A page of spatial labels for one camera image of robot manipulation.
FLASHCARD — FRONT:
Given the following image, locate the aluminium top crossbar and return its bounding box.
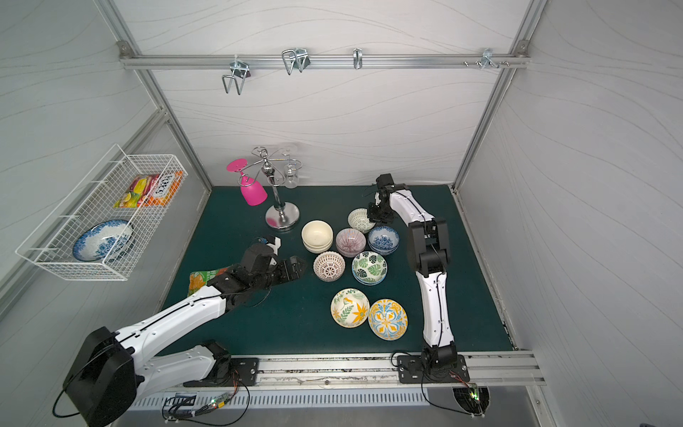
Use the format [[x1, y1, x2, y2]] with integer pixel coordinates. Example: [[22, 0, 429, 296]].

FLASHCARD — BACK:
[[120, 53, 531, 70]]

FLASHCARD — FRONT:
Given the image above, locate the white lattice bowl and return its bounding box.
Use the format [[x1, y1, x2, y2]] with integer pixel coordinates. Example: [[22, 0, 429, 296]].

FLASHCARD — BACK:
[[313, 251, 346, 282], [347, 208, 375, 234]]

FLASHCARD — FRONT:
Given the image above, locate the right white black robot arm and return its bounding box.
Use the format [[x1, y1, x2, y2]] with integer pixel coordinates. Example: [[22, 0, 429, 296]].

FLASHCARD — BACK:
[[368, 185, 458, 375]]

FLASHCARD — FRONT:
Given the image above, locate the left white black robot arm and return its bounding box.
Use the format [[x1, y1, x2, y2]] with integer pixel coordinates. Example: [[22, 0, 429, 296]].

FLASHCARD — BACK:
[[62, 255, 306, 426]]

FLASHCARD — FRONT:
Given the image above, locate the blue yellow floral bowl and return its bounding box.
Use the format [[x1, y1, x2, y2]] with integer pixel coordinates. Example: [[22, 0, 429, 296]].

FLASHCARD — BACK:
[[367, 299, 408, 342]]

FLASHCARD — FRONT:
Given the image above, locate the blue white bowl in basket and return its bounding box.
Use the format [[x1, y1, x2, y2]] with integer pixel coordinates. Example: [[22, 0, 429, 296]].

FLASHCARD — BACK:
[[72, 220, 134, 263]]

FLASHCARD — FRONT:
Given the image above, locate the pink striped bowl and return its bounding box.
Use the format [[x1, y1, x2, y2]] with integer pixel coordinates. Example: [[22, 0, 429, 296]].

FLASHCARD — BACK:
[[335, 228, 366, 251], [337, 248, 364, 258]]

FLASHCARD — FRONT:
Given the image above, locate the metal hook right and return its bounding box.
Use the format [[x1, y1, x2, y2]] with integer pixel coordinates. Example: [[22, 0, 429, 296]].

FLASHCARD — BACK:
[[462, 49, 510, 69]]

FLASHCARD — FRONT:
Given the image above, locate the green leaf bowl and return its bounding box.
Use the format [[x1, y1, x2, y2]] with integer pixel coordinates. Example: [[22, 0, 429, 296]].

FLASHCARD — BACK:
[[353, 272, 386, 286], [351, 251, 388, 277]]

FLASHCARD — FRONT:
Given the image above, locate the green snack bag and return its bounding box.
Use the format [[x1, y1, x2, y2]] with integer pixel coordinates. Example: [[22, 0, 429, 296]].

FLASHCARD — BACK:
[[188, 268, 228, 296]]

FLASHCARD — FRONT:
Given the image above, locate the metal double hook middle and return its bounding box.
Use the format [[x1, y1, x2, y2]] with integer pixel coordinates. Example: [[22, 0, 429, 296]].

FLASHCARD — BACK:
[[281, 48, 311, 76]]

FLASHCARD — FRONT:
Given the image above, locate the white lattice bowl back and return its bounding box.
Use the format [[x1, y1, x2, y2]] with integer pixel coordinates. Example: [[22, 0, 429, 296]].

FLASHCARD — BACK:
[[347, 208, 375, 234]]

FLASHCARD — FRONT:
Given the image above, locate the aluminium front mounting rail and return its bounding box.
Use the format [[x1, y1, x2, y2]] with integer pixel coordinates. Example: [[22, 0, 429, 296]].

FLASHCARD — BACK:
[[137, 350, 545, 399]]

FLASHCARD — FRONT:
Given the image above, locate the right black cable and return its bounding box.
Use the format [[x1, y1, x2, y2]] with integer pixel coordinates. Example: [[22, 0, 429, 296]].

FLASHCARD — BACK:
[[390, 349, 489, 417]]

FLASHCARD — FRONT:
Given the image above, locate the white wire wall basket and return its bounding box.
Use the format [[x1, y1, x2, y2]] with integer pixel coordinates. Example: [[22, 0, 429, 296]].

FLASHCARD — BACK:
[[15, 145, 188, 281]]

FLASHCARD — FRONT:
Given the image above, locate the metal double hook left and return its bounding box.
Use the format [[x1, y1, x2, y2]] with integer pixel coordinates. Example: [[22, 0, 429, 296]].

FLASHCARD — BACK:
[[222, 57, 251, 95]]

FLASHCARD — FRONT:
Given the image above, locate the metal double hook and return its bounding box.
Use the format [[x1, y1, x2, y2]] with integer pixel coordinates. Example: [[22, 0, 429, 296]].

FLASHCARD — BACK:
[[222, 57, 251, 95], [281, 48, 311, 76]]

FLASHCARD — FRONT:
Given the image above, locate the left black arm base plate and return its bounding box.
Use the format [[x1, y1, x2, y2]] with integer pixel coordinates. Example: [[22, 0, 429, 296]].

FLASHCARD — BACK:
[[183, 358, 259, 388]]

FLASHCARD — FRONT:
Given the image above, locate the clear wine glass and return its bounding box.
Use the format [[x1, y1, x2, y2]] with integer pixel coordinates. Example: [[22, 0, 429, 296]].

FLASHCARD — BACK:
[[282, 145, 302, 190]]

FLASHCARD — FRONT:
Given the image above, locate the blue white bowl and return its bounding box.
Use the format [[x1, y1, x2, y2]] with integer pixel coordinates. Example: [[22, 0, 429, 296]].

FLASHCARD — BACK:
[[367, 226, 400, 247], [72, 220, 134, 263]]

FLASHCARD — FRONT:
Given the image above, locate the left black cable with board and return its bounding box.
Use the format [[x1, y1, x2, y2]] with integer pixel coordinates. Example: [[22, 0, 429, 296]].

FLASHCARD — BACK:
[[161, 370, 252, 426]]

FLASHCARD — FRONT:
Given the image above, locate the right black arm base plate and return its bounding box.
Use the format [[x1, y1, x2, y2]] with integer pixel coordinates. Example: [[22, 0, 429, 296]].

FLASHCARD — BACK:
[[395, 354, 471, 384]]

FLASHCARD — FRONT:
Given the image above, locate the blue patterned bowl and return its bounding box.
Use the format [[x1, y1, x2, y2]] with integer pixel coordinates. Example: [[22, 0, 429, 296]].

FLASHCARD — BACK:
[[370, 245, 398, 256]]

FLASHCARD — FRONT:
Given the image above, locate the white lattice bowl front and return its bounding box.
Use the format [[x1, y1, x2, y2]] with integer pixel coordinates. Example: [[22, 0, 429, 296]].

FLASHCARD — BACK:
[[313, 251, 346, 282]]

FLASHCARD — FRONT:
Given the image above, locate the pink plastic wine glass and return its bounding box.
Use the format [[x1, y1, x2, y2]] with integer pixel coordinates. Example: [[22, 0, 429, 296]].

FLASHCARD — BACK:
[[226, 158, 268, 206]]

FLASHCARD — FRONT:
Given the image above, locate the small metal hook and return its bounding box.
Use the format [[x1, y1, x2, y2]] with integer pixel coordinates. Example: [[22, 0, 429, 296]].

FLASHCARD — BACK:
[[352, 48, 363, 70]]

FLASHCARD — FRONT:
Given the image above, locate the colourful snack packet in basket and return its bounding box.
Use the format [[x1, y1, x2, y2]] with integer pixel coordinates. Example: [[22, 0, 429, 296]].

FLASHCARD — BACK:
[[113, 171, 184, 209]]

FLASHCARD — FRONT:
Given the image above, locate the cream bowl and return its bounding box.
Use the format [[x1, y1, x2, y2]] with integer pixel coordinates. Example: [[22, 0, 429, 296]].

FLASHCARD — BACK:
[[302, 220, 334, 247], [302, 240, 333, 254]]

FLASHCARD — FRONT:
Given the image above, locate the chrome glass holder stand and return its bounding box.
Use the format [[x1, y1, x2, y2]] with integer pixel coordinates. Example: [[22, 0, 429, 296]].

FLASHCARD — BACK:
[[252, 146, 301, 231]]

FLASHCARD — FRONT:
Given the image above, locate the yellow leaf patterned bowl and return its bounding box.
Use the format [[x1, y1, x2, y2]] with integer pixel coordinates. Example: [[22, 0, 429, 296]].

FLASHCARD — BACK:
[[330, 288, 370, 328]]

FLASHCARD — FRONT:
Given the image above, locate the dark green table mat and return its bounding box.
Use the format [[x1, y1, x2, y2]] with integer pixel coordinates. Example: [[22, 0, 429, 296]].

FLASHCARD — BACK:
[[165, 185, 512, 355]]

